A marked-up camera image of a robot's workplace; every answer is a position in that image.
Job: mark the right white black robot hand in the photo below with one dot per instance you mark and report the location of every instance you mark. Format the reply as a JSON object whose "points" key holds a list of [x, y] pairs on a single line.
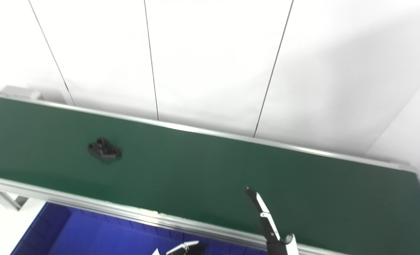
{"points": [[266, 223]]}

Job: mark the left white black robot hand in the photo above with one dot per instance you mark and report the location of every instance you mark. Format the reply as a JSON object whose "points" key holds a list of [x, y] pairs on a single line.
{"points": [[186, 248]]}

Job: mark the black plastic bracket part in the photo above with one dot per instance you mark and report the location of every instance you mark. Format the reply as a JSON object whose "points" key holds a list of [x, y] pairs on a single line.
{"points": [[104, 149]]}

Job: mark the green conveyor belt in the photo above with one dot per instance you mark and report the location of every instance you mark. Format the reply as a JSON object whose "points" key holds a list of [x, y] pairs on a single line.
{"points": [[202, 170], [18, 92]]}

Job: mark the blue plastic bin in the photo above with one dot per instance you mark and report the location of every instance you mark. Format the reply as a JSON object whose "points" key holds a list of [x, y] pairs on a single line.
{"points": [[89, 237]]}

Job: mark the aluminium conveyor leg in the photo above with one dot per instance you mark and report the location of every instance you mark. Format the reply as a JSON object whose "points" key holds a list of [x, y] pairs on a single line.
{"points": [[4, 200]]}

